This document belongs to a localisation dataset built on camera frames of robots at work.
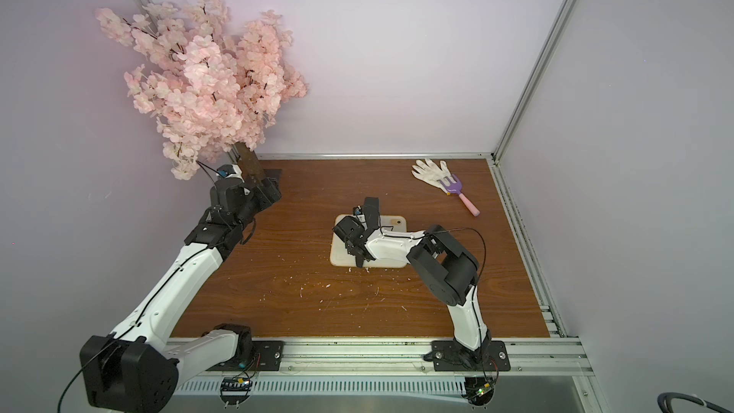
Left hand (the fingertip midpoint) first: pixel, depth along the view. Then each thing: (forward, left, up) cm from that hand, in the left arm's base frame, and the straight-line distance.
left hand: (266, 184), depth 80 cm
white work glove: (+27, -53, -24) cm, 64 cm away
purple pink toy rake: (+18, -63, -23) cm, 69 cm away
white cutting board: (-11, -20, -24) cm, 33 cm away
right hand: (-2, -27, -23) cm, 36 cm away
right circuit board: (-45, -58, -26) cm, 78 cm away
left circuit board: (-46, +4, -28) cm, 54 cm away
